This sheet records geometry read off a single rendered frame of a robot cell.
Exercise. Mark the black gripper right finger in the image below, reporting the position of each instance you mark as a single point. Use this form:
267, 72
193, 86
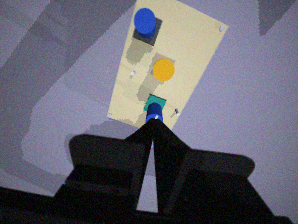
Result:
173, 159

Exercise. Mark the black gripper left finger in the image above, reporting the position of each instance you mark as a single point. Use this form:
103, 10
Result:
130, 154

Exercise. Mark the pale yellow board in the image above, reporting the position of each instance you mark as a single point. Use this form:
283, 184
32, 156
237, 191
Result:
168, 47

